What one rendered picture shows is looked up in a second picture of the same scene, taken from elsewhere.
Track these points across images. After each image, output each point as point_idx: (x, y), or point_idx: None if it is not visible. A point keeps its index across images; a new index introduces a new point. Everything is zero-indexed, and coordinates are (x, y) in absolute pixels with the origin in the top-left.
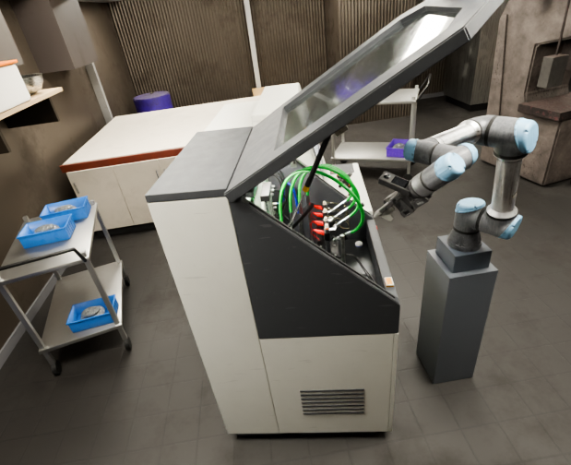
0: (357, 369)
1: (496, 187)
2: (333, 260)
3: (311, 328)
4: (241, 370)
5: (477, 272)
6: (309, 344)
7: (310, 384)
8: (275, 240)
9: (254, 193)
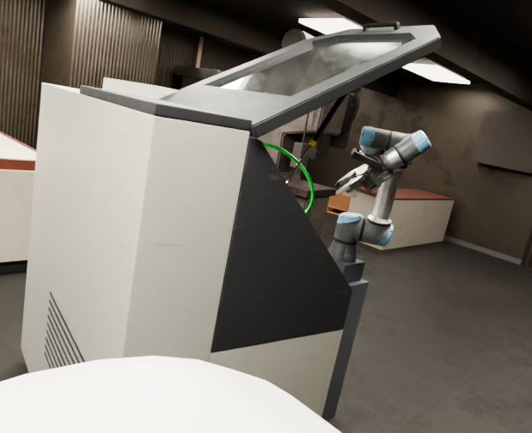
0: (298, 388)
1: (382, 195)
2: (316, 232)
3: (272, 329)
4: None
5: (357, 283)
6: (263, 355)
7: None
8: (276, 198)
9: None
